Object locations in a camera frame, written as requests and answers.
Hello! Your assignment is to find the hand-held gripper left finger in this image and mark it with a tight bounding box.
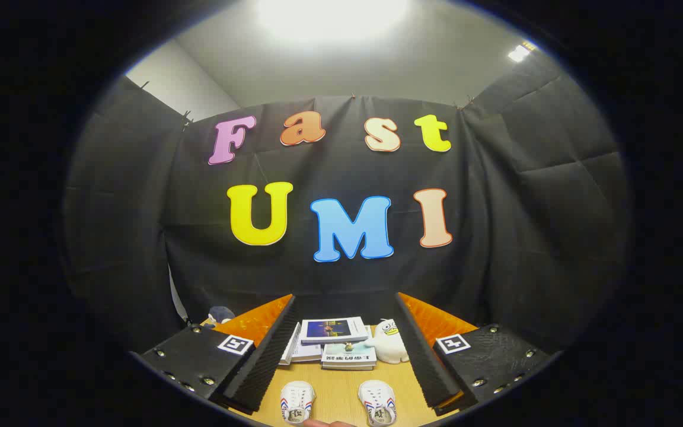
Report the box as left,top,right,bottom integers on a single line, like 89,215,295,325
130,294,301,415

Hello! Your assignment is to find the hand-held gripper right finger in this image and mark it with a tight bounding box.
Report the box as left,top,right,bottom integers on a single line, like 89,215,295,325
394,292,554,416

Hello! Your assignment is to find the white striped canvas shoe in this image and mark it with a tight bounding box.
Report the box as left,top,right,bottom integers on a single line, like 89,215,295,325
358,380,398,427
280,381,317,425

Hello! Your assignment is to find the white book with portrait cover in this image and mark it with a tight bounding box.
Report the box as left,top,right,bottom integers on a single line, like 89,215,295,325
278,322,302,365

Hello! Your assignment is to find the white duck plush toy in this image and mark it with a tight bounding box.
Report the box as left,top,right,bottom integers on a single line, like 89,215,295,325
365,318,410,364

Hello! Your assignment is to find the plain white book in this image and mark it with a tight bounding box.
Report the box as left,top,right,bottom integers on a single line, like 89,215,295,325
291,341,323,364

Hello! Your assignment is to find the grey penguin plush toy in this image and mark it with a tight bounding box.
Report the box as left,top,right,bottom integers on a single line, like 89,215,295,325
206,305,237,328

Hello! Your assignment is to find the book with blue picture cover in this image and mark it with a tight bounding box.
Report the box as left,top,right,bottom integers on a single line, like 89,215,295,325
300,316,370,346

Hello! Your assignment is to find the book with teal picture cover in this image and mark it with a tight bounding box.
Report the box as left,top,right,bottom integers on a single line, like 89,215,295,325
321,341,378,366

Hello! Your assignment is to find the ceiling light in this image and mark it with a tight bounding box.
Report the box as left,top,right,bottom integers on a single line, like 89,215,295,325
508,40,537,63
256,0,410,42

